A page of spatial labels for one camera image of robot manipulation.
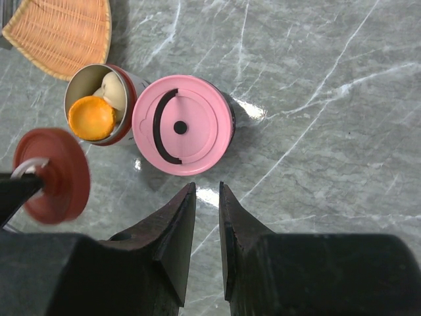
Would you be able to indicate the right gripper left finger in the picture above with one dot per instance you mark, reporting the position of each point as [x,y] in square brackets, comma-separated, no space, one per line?
[142,270]

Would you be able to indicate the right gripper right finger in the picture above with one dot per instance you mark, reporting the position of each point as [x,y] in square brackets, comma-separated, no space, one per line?
[269,273]

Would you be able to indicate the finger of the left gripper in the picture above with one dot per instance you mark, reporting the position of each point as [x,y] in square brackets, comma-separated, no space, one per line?
[15,192]

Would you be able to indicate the brown round lid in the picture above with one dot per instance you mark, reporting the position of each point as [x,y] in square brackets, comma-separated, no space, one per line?
[60,162]

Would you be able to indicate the orange egg tart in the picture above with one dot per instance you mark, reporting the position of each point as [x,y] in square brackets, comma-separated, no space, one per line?
[91,118]

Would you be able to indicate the white steel lunch tin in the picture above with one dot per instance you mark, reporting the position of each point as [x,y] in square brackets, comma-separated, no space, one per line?
[88,79]

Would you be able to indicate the pink round lid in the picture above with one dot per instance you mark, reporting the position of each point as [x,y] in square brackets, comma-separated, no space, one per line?
[181,125]

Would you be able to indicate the dark steel lunch tin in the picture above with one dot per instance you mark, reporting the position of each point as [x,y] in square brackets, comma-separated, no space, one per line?
[230,105]

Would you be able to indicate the woven bamboo tray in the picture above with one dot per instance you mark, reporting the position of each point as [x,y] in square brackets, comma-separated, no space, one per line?
[61,37]

